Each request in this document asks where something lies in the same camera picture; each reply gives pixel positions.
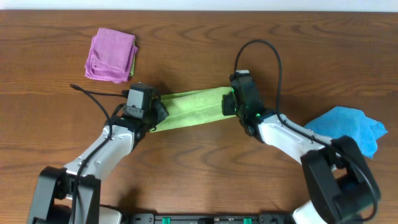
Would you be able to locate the light green microfiber cloth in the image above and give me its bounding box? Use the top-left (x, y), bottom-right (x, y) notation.
top-left (151, 86), bottom-right (233, 133)

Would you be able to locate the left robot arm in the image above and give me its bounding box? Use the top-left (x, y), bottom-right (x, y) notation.
top-left (27, 98), bottom-right (169, 223)

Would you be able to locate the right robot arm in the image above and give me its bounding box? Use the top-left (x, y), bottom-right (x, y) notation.
top-left (222, 73), bottom-right (381, 223)

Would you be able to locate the folded green cloth under purple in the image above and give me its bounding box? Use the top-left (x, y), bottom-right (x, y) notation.
top-left (129, 41), bottom-right (138, 77)

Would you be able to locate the crumpled blue cloth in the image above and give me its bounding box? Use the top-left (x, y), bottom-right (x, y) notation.
top-left (304, 106), bottom-right (388, 159)

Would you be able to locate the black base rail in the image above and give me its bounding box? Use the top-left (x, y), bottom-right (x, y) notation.
top-left (99, 205), bottom-right (296, 224)

